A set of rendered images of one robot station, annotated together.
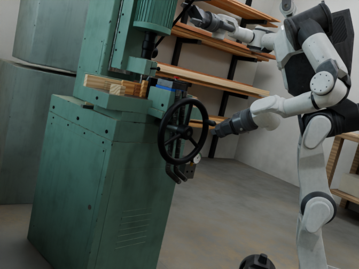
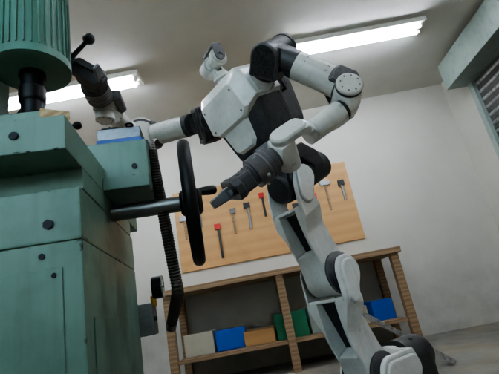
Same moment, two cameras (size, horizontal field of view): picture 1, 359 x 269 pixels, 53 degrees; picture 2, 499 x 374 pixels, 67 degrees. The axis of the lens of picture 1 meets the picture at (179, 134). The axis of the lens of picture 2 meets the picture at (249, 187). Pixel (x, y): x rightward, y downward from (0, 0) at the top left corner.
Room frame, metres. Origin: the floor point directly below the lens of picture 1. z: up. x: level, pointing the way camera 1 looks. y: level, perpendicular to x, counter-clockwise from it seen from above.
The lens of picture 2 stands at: (0.87, 0.54, 0.56)
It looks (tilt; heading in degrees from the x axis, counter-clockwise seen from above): 18 degrees up; 308
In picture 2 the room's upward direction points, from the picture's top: 11 degrees counter-clockwise
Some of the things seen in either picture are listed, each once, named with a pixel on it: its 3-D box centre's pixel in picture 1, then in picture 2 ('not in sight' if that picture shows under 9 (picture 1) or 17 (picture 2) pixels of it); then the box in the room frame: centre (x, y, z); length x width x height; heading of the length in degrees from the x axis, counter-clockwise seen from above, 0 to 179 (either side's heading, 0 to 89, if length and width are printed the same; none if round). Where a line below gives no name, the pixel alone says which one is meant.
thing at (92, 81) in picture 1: (140, 89); not in sight; (1.75, 0.23, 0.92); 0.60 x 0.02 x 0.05; 137
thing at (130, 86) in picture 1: (142, 90); not in sight; (1.68, 0.21, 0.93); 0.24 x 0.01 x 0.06; 137
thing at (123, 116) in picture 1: (142, 114); (62, 216); (1.68, 0.19, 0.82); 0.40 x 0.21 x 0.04; 137
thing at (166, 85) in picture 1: (174, 84); (122, 145); (1.61, 0.07, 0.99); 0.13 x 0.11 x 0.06; 137
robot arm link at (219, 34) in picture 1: (218, 27); (106, 103); (1.91, -0.07, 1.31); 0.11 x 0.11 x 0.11; 47
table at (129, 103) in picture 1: (154, 106); (86, 194); (1.66, 0.14, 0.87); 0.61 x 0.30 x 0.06; 137
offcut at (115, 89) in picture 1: (117, 89); (53, 125); (1.48, 0.29, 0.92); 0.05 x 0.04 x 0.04; 73
